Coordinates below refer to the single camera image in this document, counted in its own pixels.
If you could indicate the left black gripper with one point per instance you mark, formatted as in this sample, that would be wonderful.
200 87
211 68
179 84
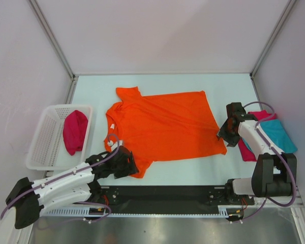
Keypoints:
130 169

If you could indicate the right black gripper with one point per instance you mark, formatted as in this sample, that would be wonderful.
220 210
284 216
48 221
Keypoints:
232 141

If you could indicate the orange t-shirt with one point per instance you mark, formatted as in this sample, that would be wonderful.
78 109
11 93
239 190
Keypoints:
165 127

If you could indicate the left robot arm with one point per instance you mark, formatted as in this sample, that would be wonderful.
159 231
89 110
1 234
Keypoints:
32 199

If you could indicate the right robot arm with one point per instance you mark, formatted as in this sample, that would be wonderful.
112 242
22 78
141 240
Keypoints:
274 175

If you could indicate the folded crimson t-shirt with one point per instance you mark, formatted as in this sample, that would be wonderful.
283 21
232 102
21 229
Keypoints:
246 153

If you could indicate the folded teal t-shirt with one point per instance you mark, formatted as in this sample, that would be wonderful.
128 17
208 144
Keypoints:
277 134

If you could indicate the crimson t-shirt in basket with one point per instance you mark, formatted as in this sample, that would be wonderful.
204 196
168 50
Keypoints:
74 131

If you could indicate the white plastic basket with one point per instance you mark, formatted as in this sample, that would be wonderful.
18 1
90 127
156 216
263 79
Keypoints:
47 150

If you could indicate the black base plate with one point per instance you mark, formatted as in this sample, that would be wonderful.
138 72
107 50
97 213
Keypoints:
169 200

